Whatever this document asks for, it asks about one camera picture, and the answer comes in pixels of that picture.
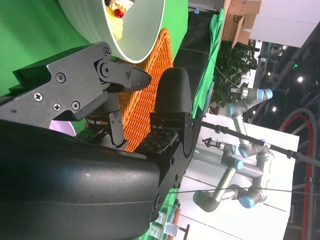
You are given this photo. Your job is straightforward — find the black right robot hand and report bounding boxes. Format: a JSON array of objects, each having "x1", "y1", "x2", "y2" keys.
[{"x1": 0, "y1": 41, "x2": 194, "y2": 240}]

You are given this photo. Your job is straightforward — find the grey-green bowl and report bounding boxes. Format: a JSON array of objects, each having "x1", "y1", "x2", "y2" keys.
[{"x1": 56, "y1": 0, "x2": 167, "y2": 63}]

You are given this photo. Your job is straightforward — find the pale lilac plate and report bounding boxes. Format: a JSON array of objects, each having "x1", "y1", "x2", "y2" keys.
[{"x1": 49, "y1": 119, "x2": 77, "y2": 137}]

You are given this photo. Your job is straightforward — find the orange wicker basket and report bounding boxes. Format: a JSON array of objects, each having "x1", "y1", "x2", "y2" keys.
[{"x1": 86, "y1": 28, "x2": 175, "y2": 153}]

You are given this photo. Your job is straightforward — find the yellow cream cake slice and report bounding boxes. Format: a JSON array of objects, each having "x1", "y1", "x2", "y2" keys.
[{"x1": 104, "y1": 6, "x2": 125, "y2": 41}]

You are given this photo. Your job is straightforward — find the small labelled white box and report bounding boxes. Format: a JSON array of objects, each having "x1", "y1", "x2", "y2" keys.
[{"x1": 149, "y1": 211, "x2": 180, "y2": 238}]

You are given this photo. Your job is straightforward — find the green tablecloth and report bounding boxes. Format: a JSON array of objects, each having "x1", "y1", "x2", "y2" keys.
[{"x1": 0, "y1": 0, "x2": 190, "y2": 240}]

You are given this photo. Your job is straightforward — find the black pole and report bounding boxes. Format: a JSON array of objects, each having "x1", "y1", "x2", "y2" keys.
[{"x1": 192, "y1": 118, "x2": 320, "y2": 168}]

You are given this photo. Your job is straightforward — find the green printed cloth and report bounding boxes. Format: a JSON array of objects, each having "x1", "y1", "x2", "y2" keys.
[{"x1": 192, "y1": 8, "x2": 226, "y2": 118}]

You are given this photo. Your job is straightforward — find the cardboard box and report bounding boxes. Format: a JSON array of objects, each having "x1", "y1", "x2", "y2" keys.
[{"x1": 221, "y1": 0, "x2": 262, "y2": 49}]

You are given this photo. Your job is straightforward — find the white cabinet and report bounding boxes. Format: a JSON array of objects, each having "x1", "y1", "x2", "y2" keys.
[{"x1": 249, "y1": 0, "x2": 320, "y2": 48}]

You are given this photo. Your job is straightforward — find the red hose loop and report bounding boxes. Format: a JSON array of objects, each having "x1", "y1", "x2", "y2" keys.
[{"x1": 278, "y1": 107, "x2": 316, "y2": 240}]

